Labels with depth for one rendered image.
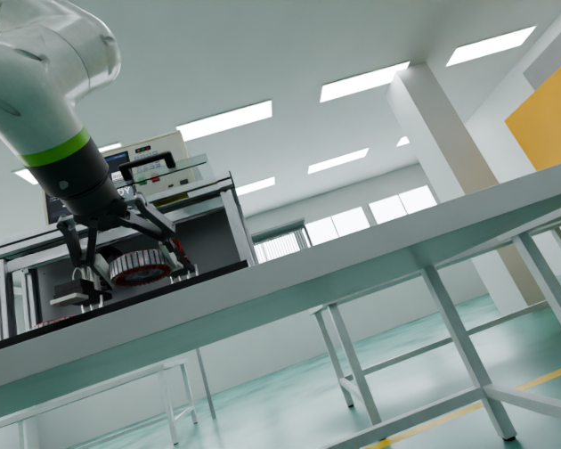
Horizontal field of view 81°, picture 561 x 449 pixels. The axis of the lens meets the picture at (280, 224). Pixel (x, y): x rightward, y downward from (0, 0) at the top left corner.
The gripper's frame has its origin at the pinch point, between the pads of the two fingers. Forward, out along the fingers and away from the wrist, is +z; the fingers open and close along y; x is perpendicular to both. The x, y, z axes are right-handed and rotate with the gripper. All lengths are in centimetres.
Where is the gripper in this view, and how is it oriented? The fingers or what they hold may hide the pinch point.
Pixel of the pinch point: (141, 266)
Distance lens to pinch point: 69.3
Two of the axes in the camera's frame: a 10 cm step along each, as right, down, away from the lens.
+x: 2.7, 6.2, -7.4
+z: 1.7, 7.2, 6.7
